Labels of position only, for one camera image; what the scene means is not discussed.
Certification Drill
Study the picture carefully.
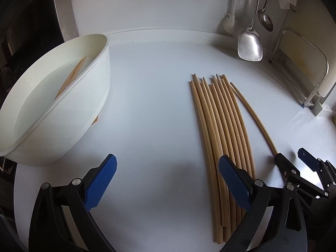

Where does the metal ladle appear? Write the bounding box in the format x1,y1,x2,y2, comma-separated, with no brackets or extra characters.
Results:
257,0,274,32

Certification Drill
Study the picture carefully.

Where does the white dish brush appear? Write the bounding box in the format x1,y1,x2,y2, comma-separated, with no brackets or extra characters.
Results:
223,0,243,33

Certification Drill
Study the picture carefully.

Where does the bundle of wooden chopsticks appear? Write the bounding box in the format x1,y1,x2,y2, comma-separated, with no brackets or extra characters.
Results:
189,73,256,244

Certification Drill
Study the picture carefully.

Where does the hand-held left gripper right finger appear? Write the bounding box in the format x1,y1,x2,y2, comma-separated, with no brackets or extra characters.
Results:
219,155,308,252

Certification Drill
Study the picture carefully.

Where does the pale cutting board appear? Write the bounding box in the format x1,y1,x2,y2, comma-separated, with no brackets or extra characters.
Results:
283,30,336,97

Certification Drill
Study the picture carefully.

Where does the long wooden chopstick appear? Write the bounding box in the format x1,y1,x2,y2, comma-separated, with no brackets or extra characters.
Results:
230,82,279,156
55,57,84,100
63,57,87,90

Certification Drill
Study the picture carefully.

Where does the white plastic basin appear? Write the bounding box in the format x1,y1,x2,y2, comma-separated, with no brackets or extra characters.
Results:
0,34,111,167

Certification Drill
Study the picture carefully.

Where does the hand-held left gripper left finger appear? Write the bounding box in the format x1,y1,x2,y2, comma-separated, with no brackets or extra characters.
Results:
28,153,118,252

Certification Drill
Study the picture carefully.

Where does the metal wire rack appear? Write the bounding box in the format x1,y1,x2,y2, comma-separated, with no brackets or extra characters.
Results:
270,27,330,109

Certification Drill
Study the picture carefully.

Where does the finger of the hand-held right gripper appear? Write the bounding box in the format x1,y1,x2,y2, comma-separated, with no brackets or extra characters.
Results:
297,147,336,198
275,152,324,198

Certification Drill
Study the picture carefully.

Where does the metal spatula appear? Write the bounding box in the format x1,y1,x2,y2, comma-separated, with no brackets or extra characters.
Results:
237,0,265,62

